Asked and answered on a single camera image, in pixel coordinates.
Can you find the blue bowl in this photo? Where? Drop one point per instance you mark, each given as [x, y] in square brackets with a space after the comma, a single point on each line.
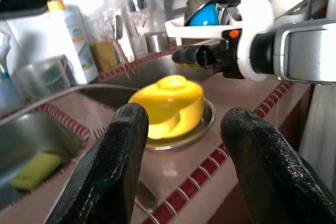
[202, 16]

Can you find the white detergent bottle yellow cap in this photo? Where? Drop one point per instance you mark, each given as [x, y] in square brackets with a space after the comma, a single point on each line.
[76, 45]

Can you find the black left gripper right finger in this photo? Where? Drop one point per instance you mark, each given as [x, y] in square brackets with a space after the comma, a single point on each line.
[275, 182]

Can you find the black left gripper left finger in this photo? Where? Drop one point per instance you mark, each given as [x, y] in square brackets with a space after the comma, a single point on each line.
[105, 182]

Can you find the white dish rack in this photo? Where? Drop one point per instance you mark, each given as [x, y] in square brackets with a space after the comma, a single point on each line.
[176, 27]

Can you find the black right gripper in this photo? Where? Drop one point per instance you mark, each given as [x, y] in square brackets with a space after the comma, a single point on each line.
[223, 56]

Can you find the white frame leg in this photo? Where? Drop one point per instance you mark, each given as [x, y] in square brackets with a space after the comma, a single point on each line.
[320, 134]

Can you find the yellow green sponge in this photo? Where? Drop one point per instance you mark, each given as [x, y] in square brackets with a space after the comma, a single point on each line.
[34, 171]

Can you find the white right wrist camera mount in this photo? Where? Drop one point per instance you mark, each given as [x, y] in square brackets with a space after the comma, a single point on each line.
[252, 6]

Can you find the stainless steel bowl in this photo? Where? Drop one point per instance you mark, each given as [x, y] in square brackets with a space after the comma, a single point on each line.
[204, 119]

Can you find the clear plastic bag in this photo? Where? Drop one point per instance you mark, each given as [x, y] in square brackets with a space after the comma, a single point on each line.
[110, 3]

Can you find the steel cup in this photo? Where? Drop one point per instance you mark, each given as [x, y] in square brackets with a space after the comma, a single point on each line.
[156, 43]

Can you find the blue toothbrush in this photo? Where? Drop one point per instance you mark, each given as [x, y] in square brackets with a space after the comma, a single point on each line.
[3, 70]

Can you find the stainless steel sink basin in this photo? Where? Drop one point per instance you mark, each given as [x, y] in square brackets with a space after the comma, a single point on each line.
[147, 69]
[31, 134]

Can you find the clear toothbrush cup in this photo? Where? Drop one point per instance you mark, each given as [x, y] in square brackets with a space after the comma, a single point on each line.
[10, 95]

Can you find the white toothbrush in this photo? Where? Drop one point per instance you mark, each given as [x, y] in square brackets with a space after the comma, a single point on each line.
[4, 45]

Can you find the steel spoon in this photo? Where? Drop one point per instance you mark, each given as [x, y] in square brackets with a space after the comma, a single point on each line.
[147, 195]

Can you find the clear plastic bucket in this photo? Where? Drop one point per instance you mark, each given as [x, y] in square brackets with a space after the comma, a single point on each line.
[42, 79]

